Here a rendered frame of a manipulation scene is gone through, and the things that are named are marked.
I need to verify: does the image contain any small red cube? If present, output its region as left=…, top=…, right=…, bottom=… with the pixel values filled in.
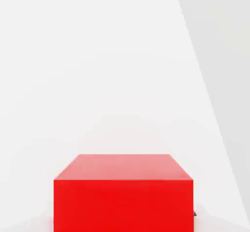
left=53, top=154, right=194, bottom=232

